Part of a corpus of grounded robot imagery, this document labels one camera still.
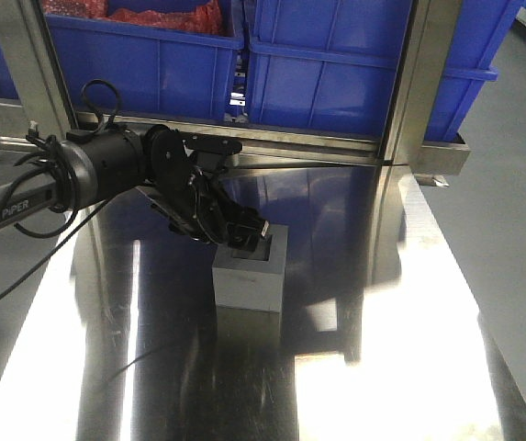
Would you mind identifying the gray square base block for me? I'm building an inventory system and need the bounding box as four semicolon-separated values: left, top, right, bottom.
212;224;288;313

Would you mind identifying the stainless steel rack frame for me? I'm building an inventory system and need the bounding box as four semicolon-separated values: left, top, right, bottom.
0;1;471;175

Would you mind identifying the blue plastic bin right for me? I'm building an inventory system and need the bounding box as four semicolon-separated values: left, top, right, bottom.
243;1;520;141

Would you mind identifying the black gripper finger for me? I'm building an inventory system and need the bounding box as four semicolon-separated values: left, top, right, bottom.
229;235;259;252
228;216;269;239

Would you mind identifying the blue bin with red contents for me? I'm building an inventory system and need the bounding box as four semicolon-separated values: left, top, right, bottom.
46;1;244;120

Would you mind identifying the red mesh bag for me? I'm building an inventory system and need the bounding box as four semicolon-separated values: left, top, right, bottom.
41;1;225;36

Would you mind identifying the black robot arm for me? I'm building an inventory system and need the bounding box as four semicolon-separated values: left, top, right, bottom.
0;124;269;252

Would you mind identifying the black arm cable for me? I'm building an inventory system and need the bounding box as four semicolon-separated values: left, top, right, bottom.
0;78;124;322

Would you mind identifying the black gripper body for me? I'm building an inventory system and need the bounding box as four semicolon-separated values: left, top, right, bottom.
139;134;258;243

